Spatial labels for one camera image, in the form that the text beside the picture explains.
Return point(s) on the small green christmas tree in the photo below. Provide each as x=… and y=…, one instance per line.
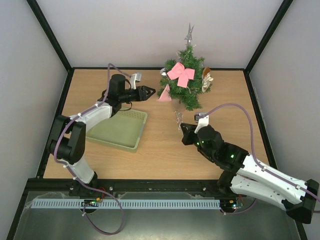
x=185, y=80

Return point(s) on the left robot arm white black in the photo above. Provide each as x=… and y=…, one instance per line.
x=67, y=138

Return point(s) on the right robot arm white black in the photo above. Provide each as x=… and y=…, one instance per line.
x=242, y=174

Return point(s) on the pink hat gnome ornament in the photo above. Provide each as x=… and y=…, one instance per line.
x=165, y=95

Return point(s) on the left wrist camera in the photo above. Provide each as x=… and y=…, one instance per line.
x=134, y=79

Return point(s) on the brown hat snowman ornament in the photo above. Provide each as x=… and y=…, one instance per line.
x=206, y=79

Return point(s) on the pink heart ornament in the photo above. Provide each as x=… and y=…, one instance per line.
x=182, y=74

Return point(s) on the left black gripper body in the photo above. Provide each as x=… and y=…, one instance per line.
x=139, y=97

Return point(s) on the light green plastic basket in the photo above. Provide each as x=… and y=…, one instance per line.
x=123, y=131

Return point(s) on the black aluminium frame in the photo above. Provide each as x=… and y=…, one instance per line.
x=43, y=184

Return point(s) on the light blue slotted cable duct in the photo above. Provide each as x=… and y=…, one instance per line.
x=130, y=204

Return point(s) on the silver disco ball ornament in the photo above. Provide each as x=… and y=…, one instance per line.
x=163, y=72

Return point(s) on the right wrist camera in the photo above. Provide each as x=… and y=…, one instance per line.
x=202, y=120

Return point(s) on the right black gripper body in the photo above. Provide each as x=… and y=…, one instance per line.
x=191, y=136

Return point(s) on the silver spiral ornament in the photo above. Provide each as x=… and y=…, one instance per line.
x=179, y=119

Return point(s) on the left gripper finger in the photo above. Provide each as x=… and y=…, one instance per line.
x=150, y=93
x=148, y=89

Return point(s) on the silver star tree topper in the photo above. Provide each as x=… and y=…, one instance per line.
x=188, y=38

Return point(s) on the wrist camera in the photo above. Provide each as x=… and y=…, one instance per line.
x=202, y=120
x=134, y=79

